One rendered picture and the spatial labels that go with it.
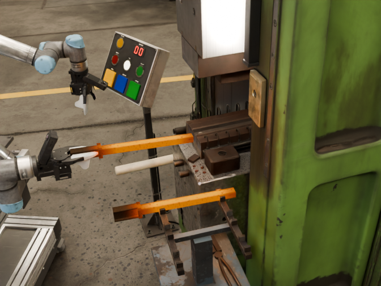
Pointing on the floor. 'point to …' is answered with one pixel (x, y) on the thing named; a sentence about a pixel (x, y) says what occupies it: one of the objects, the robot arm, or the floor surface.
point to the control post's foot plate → (148, 221)
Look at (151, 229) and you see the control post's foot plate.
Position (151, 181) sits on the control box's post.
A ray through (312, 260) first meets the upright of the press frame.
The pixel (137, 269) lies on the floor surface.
